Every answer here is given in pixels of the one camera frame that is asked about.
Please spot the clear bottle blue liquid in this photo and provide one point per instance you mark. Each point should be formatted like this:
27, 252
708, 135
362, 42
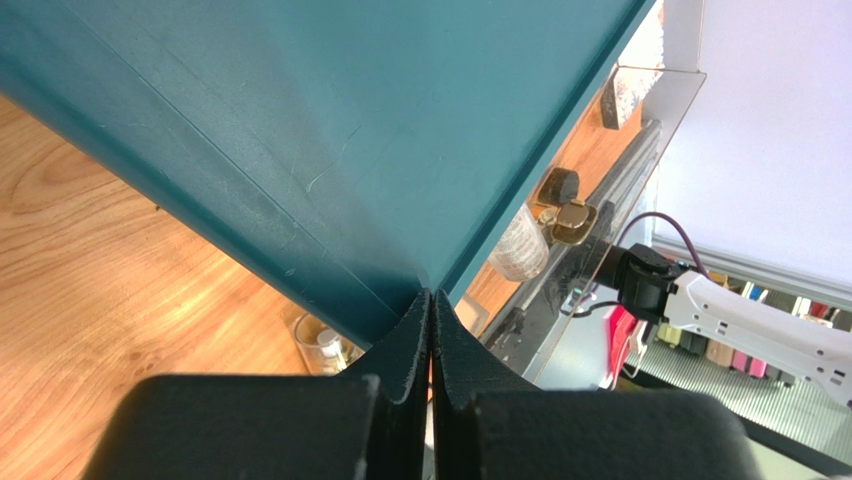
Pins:
323, 350

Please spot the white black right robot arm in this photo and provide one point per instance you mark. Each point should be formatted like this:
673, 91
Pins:
656, 289

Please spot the black round jar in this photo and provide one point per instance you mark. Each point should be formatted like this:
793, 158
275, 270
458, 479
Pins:
558, 188

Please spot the cream lotion bottle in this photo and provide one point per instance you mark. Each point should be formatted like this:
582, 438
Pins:
521, 252

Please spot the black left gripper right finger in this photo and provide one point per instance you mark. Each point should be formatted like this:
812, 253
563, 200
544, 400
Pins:
490, 423

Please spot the clear acrylic drawer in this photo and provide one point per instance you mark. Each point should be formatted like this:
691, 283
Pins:
531, 325

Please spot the teal drawer organizer box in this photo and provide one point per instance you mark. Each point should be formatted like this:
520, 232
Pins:
349, 153

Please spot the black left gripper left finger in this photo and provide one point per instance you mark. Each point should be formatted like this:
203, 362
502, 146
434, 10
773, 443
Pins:
366, 422

